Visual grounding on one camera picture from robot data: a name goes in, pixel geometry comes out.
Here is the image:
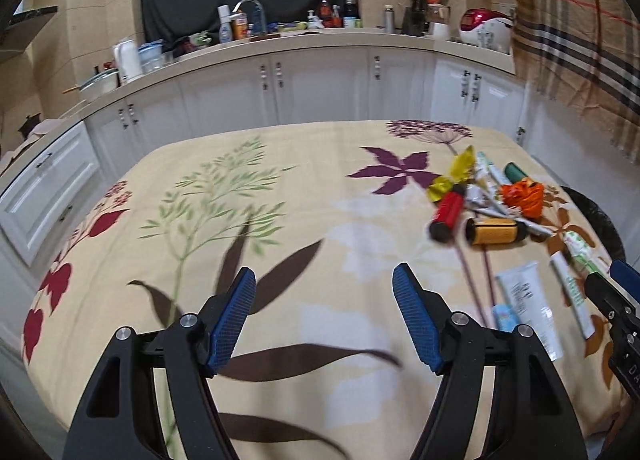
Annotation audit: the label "white teal tube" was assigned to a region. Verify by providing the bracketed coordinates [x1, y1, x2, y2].
[476, 151, 511, 186]

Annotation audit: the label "floral beige tablecloth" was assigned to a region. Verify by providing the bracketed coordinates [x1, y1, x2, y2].
[23, 121, 625, 459]

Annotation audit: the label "white spray bottle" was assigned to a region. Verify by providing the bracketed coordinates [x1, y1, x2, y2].
[218, 4, 233, 43]

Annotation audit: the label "small light blue packet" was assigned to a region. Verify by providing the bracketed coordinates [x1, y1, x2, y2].
[491, 304, 520, 333]

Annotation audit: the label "clear plastic container stack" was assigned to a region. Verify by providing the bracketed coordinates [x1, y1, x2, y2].
[138, 40, 164, 74]

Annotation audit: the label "chrome sink faucet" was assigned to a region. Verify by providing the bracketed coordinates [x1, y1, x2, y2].
[232, 0, 268, 37]

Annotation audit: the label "white pot with lid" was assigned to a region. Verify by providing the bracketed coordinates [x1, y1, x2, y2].
[79, 68, 119, 103]

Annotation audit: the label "orange plastic bag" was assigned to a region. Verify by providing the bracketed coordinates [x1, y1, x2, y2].
[500, 179, 544, 220]

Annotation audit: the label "steel thermos bottle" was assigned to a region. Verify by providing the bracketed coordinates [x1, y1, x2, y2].
[383, 4, 395, 34]

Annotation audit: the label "white green leaf wrapper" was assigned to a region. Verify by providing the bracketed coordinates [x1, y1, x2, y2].
[563, 231, 606, 278]

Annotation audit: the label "yellow black cylindrical can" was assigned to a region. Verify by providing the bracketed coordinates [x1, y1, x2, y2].
[464, 219, 528, 246]

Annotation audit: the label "white green-print tube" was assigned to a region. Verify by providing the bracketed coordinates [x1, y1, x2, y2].
[550, 251, 596, 340]

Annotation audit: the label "orange soap bottle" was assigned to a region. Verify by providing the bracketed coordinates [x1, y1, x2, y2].
[231, 12, 248, 40]

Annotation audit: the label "red white rice cooker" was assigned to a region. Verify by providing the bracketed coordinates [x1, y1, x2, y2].
[459, 8, 513, 54]

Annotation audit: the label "plaid beige curtain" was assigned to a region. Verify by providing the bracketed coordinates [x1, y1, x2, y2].
[512, 0, 639, 162]

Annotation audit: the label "yellow foil snack wrapper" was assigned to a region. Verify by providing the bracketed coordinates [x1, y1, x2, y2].
[426, 145, 476, 203]

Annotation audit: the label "red cylindrical can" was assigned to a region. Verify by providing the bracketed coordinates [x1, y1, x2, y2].
[428, 186, 465, 243]

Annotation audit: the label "dark sauce bottle red cap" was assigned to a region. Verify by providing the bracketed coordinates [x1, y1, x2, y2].
[318, 0, 333, 28]

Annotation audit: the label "black trash bin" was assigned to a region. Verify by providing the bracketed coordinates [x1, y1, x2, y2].
[563, 186, 626, 261]

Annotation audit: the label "black coffee machine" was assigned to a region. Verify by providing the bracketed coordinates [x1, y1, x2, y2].
[401, 0, 427, 37]

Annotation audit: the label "silver crumpled foil wrapper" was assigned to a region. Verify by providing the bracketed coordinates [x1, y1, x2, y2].
[465, 185, 553, 238]

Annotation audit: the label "white kitchen cabinets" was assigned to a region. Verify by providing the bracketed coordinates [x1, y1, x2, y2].
[1, 42, 525, 265]

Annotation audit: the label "white electric kettle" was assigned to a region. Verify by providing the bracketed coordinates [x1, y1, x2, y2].
[113, 38, 143, 84]

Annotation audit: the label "white grey-print tube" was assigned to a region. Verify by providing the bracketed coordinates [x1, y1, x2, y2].
[496, 261, 563, 362]

